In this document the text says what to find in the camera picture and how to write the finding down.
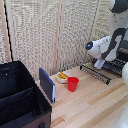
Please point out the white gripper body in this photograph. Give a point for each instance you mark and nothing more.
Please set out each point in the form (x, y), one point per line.
(99, 63)

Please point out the white black Franka robot arm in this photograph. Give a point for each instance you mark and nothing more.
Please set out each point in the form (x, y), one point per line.
(106, 45)

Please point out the red plastic cup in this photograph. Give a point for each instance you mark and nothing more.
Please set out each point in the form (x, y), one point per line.
(73, 84)

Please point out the yellow food pieces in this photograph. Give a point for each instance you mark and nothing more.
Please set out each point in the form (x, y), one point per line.
(62, 76)

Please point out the white bowl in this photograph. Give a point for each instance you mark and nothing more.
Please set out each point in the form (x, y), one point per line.
(61, 80)

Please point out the blue book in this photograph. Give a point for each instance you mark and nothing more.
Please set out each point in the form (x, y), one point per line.
(47, 84)

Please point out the beige woven folding screen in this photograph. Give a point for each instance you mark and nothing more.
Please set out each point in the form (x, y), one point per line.
(50, 33)

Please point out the black fabric storage bag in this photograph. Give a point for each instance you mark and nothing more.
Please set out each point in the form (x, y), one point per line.
(20, 96)

